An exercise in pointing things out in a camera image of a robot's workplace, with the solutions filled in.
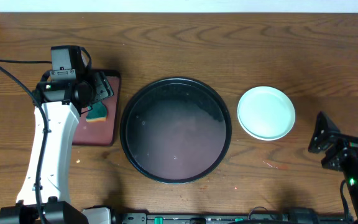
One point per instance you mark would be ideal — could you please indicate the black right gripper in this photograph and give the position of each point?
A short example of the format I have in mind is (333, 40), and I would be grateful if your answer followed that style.
(324, 137)

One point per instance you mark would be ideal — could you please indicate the green scrubbing sponge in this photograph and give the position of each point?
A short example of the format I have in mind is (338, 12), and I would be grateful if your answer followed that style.
(96, 113)

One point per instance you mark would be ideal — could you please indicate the pale green plate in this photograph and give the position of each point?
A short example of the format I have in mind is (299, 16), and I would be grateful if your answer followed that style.
(266, 113)

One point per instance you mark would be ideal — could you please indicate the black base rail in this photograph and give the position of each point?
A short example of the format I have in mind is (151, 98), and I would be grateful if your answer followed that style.
(256, 215)

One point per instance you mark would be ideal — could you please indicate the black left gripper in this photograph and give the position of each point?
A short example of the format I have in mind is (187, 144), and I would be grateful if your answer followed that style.
(103, 89)

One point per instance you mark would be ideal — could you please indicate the red rectangular tray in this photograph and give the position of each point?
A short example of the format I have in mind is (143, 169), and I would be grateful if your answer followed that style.
(100, 133)

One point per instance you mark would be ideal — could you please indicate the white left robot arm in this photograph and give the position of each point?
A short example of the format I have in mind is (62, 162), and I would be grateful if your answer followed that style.
(44, 195)

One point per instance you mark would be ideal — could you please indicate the round black tray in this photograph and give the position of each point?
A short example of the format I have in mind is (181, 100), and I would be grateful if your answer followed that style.
(176, 130)

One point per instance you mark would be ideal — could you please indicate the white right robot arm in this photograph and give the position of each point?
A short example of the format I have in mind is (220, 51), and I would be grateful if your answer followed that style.
(351, 179)

